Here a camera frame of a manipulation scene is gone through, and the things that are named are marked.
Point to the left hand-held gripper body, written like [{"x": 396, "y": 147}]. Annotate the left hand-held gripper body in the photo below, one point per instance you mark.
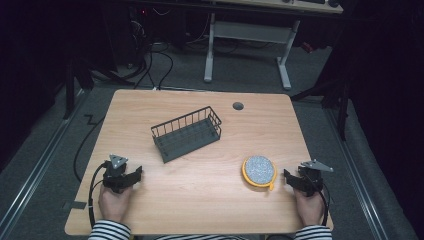
[{"x": 115, "y": 170}]

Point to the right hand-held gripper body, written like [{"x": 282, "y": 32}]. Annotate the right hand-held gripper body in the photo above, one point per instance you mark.
[{"x": 311, "y": 176}]

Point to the person's right hand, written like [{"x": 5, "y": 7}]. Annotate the person's right hand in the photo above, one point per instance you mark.
[{"x": 309, "y": 208}]

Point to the person's left hand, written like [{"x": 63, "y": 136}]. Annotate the person's left hand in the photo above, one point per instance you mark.
[{"x": 113, "y": 205}]

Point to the round yellow grey scrubbing pad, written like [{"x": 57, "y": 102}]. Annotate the round yellow grey scrubbing pad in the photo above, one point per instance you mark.
[{"x": 259, "y": 170}]

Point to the grey tape strip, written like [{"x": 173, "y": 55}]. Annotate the grey tape strip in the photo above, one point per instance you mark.
[{"x": 75, "y": 205}]

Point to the black stand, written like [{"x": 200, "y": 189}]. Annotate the black stand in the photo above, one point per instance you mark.
[
  {"x": 70, "y": 86},
  {"x": 340, "y": 100}
]

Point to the person's striped shirt torso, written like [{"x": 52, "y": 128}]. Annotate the person's striped shirt torso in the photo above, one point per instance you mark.
[{"x": 200, "y": 237}]

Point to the desk with white metal legs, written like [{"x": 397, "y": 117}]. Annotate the desk with white metal legs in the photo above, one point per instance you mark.
[{"x": 250, "y": 31}]

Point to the metal floor rail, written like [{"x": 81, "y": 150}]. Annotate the metal floor rail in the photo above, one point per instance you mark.
[
  {"x": 360, "y": 180},
  {"x": 36, "y": 166}
]

